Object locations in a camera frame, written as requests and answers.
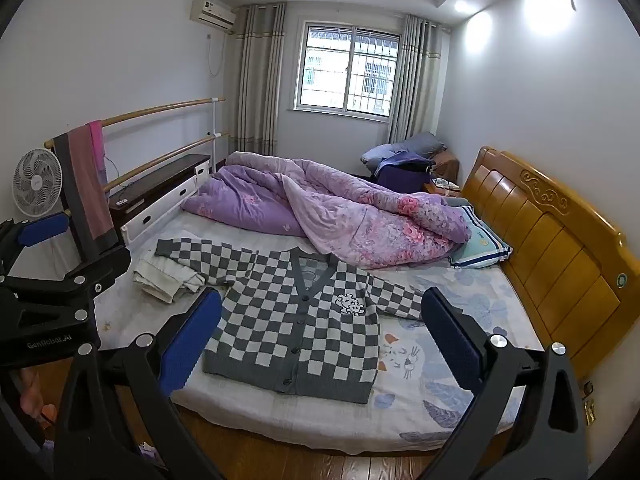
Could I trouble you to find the wooden nightstand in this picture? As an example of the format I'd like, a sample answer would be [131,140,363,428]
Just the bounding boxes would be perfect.
[424,177,463,196]

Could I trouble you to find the dark purple cloth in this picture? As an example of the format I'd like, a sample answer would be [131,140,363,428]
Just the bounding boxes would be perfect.
[376,156,433,193]

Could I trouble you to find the purple floral quilt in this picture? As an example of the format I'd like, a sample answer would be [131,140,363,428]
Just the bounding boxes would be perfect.
[181,151,473,268]

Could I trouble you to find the white standing fan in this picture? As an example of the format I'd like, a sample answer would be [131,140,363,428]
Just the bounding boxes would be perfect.
[12,147,63,218]

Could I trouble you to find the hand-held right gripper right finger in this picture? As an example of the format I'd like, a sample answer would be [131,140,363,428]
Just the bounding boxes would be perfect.
[420,287,591,480]

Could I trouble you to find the teal striped cloth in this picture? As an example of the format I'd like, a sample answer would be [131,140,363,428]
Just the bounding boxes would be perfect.
[447,205,513,270]

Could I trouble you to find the person's left hand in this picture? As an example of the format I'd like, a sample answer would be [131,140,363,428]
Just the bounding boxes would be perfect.
[17,367,57,428]

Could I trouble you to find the air conditioner cable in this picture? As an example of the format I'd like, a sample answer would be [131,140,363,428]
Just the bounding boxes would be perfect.
[207,34,224,77]

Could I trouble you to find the folded white clothes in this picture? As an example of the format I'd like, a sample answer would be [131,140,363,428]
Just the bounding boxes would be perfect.
[132,252,206,305]

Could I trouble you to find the white air conditioner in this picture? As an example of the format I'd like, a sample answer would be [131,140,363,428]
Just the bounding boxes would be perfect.
[190,0,237,31]

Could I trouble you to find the brown chair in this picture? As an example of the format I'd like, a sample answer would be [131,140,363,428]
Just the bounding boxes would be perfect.
[430,150,461,181]

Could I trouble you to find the wooden headboard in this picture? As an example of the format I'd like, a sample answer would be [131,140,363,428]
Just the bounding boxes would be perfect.
[460,146,628,381]

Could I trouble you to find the pink grey towel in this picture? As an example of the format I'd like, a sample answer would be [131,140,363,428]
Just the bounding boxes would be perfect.
[52,120,126,256]

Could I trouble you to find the grey beige curtain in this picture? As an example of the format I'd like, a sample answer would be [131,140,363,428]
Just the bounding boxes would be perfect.
[235,2,288,157]
[386,14,443,145]

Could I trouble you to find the bed with printed sheet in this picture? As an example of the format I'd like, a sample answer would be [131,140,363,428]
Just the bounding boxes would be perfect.
[95,210,546,456]

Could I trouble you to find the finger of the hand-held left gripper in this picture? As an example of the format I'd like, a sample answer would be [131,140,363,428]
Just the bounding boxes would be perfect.
[0,212,71,273]
[10,245,132,313]

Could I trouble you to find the dark top white cabinet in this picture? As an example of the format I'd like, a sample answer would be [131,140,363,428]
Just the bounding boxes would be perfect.
[107,154,211,248]

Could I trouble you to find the barred window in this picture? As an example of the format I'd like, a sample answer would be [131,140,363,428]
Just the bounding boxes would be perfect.
[294,19,403,118]

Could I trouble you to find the wooden barre rail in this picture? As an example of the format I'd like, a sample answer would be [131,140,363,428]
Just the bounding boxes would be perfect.
[44,97,226,150]
[102,132,228,193]

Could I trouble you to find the dark purple pillow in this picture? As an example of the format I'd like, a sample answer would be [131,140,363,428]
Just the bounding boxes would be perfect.
[361,132,447,166]

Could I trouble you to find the grey white checkered cardigan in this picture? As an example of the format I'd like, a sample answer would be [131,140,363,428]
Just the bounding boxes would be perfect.
[155,237,426,405]

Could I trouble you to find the brass bed bracket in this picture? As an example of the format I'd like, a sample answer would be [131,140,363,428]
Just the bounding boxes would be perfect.
[580,380,599,423]

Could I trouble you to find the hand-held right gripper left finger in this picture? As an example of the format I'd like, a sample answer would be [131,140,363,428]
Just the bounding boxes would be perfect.
[55,287,226,480]

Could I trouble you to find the white barre post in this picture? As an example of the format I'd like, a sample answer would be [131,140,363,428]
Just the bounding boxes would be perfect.
[210,96,220,173]

